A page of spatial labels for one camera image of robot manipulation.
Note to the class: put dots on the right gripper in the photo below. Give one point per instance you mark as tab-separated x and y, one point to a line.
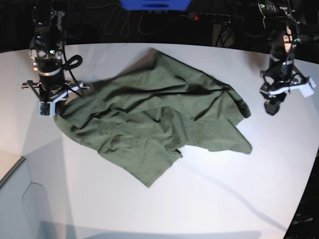
55	89

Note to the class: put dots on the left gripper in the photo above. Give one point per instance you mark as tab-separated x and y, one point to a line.
279	79

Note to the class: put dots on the green t-shirt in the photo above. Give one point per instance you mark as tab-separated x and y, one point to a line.
140	120

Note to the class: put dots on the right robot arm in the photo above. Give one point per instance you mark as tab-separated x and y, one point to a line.
47	53

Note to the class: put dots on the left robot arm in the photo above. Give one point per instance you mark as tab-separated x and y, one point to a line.
284	34

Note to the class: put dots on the black power strip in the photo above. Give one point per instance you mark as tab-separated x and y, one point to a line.
215	18

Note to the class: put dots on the blue box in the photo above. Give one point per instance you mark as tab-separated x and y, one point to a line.
145	5

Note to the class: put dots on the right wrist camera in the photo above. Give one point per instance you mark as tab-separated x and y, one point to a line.
44	109

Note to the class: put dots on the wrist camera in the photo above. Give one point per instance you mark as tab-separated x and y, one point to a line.
307	89
44	109

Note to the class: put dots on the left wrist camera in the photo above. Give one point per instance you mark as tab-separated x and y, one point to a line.
307	89

